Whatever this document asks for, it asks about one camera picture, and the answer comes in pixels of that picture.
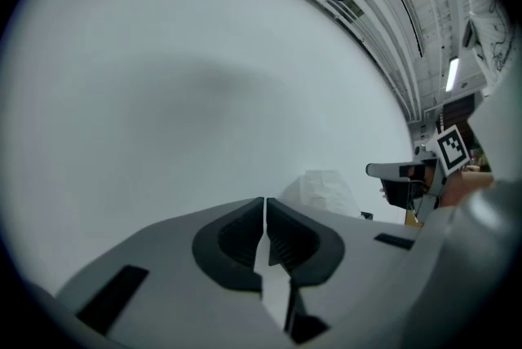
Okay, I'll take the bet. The dark brown door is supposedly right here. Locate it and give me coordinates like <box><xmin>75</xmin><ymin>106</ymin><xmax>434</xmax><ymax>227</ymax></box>
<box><xmin>441</xmin><ymin>93</ymin><xmax>479</xmax><ymax>133</ymax></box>

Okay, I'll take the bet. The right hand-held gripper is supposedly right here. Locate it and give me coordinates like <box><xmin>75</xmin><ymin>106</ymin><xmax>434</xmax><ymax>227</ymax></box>
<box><xmin>365</xmin><ymin>125</ymin><xmax>471</xmax><ymax>219</ymax></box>

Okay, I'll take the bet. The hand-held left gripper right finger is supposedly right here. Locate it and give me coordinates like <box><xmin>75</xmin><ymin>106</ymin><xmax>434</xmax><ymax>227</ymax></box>
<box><xmin>265</xmin><ymin>196</ymin><xmax>423</xmax><ymax>349</ymax></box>

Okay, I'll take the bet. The person's right forearm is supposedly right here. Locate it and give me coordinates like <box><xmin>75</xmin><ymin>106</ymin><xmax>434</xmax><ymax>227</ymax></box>
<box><xmin>439</xmin><ymin>170</ymin><xmax>497</xmax><ymax>211</ymax></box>

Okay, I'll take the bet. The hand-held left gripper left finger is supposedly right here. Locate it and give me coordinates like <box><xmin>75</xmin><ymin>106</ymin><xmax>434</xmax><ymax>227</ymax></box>
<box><xmin>55</xmin><ymin>196</ymin><xmax>294</xmax><ymax>349</ymax></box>

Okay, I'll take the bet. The white dotted shirt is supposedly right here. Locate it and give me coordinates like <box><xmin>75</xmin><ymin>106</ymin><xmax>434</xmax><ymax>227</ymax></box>
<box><xmin>464</xmin><ymin>0</ymin><xmax>522</xmax><ymax>188</ymax></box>

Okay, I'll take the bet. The cardboard box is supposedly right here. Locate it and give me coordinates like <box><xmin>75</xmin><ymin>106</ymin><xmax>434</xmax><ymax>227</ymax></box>
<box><xmin>405</xmin><ymin>210</ymin><xmax>427</xmax><ymax>228</ymax></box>

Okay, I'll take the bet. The ceiling light panel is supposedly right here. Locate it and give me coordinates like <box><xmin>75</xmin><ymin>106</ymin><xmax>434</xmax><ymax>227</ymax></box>
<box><xmin>444</xmin><ymin>57</ymin><xmax>461</xmax><ymax>93</ymax></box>

